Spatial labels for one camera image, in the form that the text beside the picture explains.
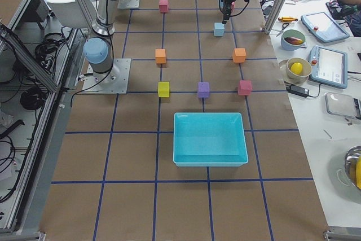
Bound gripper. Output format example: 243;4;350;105
222;0;236;25

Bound light blue block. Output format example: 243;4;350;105
213;22;225;37

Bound far left magenta block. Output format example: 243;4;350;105
230;1;235;16

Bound magenta block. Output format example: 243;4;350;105
237;80;253;96
230;1;235;16
159;0;169;14

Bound far orange block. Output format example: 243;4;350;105
232;48;246;63

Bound orange block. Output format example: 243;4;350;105
232;48;246;63
155;49;166;64

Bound black scissors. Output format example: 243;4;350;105
276;22;290;37

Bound near left magenta block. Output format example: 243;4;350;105
159;0;169;14

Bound green bowl with fruit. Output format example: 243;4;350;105
280;29;306;51

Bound right magenta block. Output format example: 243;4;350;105
237;80;253;96

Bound near orange block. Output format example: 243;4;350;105
155;49;166;64

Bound right purple block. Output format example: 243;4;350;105
197;82;210;98

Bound beige bowl with lemon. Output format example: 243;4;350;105
279;58;312;84

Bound far teach pendant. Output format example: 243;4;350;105
301;12;350;43

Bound teach pendant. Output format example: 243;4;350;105
301;12;350;43
309;46;348;89

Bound yellow block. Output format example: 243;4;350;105
157;81;170;98

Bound black power adapter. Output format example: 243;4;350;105
286;84;309;98

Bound near teach pendant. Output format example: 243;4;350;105
309;46;348;89

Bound cyan tray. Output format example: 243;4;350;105
173;112;249;167

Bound grey digital scale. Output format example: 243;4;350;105
325;92;360;120

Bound white chair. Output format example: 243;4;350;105
45;0;89;29

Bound steel bowl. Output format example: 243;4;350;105
327;146;360;198

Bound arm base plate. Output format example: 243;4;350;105
82;58;131;94
117;0;140;10

